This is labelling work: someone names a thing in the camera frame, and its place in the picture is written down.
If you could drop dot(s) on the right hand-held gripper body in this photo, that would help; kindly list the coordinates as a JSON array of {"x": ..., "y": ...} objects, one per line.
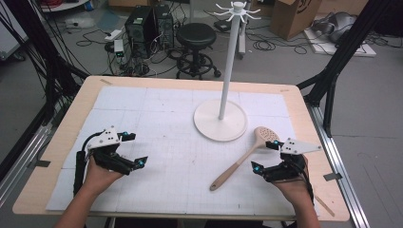
[{"x": 297, "y": 146}]

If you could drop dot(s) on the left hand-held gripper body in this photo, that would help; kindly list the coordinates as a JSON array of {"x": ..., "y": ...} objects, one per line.
[{"x": 103, "y": 139}]

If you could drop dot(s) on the beige slotted spoon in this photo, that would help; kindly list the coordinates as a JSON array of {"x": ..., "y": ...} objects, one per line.
[{"x": 236, "y": 167}]

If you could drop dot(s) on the person's left hand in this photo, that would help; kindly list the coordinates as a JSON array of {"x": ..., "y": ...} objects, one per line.
[{"x": 98, "y": 179}]

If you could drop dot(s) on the person's right hand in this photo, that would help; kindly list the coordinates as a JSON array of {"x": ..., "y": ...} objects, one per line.
[{"x": 296, "y": 188}]

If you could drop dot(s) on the white gridded mat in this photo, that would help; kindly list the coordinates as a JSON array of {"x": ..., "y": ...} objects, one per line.
[{"x": 177, "y": 152}]

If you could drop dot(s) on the black tape strip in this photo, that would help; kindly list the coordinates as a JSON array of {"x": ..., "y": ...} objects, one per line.
[
  {"x": 42, "y": 163},
  {"x": 332, "y": 176}
]

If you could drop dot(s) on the brown tape strip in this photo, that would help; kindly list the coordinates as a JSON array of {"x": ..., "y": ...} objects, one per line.
[
  {"x": 284, "y": 90},
  {"x": 106, "y": 82}
]

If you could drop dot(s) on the thin wooden stick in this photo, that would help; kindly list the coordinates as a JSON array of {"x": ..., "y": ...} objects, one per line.
[{"x": 324, "y": 205}]

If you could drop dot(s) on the white power adapter box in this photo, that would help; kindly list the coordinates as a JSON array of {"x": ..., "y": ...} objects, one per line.
[{"x": 119, "y": 47}]

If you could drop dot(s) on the white power strip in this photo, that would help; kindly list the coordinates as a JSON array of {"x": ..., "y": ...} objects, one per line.
[{"x": 113, "y": 34}]

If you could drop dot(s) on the white hook rack stand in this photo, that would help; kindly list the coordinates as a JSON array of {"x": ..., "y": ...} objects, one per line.
[{"x": 232, "y": 50}]

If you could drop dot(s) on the white flat floor board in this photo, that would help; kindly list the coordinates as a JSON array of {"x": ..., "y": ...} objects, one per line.
[{"x": 342, "y": 49}]

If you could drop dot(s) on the large black computer tower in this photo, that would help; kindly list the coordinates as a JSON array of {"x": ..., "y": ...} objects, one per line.
[{"x": 139, "y": 28}]

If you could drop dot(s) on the narrow black computer tower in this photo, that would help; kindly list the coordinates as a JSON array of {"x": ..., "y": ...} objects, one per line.
[{"x": 164, "y": 27}]

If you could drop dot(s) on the black round stool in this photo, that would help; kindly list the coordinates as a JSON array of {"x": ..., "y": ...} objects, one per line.
[{"x": 196, "y": 36}]

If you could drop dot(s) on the grey bag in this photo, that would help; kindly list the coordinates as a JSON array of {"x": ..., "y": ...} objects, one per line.
[{"x": 335, "y": 25}]

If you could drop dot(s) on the brown cardboard box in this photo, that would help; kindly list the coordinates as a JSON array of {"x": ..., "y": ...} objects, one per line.
[{"x": 293, "y": 17}]

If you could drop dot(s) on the aluminium rail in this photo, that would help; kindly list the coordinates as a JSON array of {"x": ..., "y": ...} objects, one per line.
[
  {"x": 23, "y": 158},
  {"x": 342, "y": 171}
]

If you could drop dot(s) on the black metal frame stand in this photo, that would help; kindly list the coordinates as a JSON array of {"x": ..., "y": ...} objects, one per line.
[
  {"x": 47, "y": 63},
  {"x": 335, "y": 66}
]

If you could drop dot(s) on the white stand post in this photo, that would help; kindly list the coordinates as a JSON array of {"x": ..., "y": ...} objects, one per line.
[{"x": 242, "y": 38}]

